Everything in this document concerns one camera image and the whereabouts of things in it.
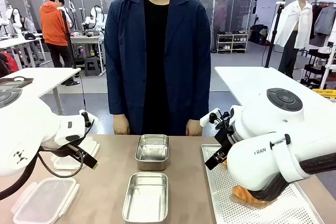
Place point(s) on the white table with grey leg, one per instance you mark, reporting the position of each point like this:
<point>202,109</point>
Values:
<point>44,77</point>

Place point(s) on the black utility cart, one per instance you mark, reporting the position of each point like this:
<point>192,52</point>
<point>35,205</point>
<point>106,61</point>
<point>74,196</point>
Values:
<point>315,69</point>

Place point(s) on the background white workbench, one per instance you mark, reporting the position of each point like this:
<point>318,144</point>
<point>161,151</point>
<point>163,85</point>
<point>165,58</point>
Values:
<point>86,39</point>

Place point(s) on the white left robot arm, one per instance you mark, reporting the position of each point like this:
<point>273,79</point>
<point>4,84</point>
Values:
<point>26,124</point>

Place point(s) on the clear plastic clip lid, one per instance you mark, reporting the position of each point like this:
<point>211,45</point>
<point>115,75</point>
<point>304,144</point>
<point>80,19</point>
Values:
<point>63,163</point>
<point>44,200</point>

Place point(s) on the person's right forearm navy sleeve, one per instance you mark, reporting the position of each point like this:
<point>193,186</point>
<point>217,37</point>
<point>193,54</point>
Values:
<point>116,98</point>

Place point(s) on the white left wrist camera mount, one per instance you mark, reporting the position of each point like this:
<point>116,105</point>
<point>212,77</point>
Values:
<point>90,117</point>

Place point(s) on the grey step stool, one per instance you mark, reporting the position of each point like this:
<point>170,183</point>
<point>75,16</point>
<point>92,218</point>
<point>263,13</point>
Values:
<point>92,65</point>

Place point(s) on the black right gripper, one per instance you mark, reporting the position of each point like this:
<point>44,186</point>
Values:
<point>224,132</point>

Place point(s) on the black tripod pole with camera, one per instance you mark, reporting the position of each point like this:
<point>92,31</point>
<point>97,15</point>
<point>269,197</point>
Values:
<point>273,35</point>

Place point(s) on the perforated metal baking tray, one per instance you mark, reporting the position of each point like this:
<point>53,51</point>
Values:
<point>225,203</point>

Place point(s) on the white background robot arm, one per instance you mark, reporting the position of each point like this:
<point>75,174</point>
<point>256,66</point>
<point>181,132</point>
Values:
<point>95,18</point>
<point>14,19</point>

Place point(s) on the black flat tray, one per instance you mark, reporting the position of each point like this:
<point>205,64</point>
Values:
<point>15,81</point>

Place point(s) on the person's left forearm navy sleeve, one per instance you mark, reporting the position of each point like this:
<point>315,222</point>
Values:
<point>199,98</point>

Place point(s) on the person's left hand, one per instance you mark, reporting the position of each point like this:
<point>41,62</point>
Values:
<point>194,129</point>

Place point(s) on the red bag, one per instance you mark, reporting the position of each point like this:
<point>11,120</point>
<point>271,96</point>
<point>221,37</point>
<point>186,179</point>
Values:
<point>9,64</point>

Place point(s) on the yellow box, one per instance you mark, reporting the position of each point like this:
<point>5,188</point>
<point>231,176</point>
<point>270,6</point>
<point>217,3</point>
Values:
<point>325,93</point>

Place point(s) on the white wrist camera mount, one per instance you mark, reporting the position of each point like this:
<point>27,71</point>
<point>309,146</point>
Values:
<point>207,119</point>
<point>90,117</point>

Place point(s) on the person in navy jacket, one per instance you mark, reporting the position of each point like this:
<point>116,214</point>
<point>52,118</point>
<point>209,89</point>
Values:
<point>183,64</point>

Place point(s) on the mannequin in white shirt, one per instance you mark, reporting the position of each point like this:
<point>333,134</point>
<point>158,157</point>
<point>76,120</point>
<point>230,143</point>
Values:
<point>302,24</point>

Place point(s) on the person's right hand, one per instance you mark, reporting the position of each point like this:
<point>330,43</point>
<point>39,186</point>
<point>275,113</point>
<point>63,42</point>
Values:
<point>122,128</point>

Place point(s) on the seated person in grey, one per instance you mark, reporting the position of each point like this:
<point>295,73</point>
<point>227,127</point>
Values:
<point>27,26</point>

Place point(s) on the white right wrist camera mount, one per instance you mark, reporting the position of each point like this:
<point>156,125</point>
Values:
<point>207,119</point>

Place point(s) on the white shoe rack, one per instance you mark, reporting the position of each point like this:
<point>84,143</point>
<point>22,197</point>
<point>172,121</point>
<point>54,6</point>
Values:
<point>232,43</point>

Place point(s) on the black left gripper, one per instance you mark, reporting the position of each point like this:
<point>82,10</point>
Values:
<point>59,150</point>

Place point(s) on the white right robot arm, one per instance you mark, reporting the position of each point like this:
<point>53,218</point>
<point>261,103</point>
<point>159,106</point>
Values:
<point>262,119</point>

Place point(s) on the steel rectangular container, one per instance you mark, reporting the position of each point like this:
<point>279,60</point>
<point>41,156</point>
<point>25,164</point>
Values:
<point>151,153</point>
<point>145,200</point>

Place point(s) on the clothes rack with garments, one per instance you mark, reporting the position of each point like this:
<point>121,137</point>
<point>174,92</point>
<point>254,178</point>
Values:
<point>324,22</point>

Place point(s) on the black bags pile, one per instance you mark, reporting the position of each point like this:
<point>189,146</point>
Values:
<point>258,35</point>

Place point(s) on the person in orange hoodie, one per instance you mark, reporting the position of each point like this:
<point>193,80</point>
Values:
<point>53,24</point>

